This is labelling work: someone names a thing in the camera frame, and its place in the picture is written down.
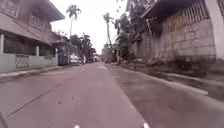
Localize dark leafy trees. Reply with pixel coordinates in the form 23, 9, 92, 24
69, 32, 98, 64

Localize grey concrete road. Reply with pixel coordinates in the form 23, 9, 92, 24
0, 61, 224, 128

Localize tall palm tree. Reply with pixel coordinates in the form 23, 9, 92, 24
65, 4, 82, 43
102, 12, 115, 49

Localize dark metal gate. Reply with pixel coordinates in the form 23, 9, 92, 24
57, 50, 70, 66

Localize dirt and rubble roadside strip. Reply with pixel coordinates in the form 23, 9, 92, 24
114, 57, 224, 88

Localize raised concrete kerb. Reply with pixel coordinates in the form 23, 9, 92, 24
0, 65, 64, 83

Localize trees and bushes by wall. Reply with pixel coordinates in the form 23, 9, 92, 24
113, 3, 148, 62

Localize grey block wall building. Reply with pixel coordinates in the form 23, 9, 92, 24
125, 0, 224, 64

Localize two-storey house with green wall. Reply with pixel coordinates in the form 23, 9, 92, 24
0, 0, 66, 74

